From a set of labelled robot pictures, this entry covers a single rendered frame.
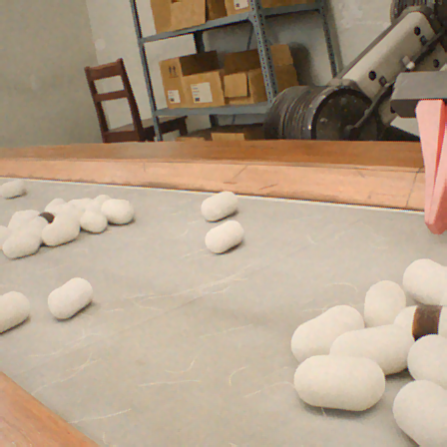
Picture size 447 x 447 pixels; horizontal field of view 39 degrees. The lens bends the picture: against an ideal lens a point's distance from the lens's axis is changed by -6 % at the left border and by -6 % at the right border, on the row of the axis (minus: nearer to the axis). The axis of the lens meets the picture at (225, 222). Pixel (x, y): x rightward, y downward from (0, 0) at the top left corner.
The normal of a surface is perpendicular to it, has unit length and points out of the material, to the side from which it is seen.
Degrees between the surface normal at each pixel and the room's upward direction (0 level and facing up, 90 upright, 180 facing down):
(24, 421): 0
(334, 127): 89
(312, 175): 45
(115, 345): 0
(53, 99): 90
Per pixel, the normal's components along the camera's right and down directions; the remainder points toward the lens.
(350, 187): -0.65, -0.44
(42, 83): 0.58, 0.11
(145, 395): -0.18, -0.94
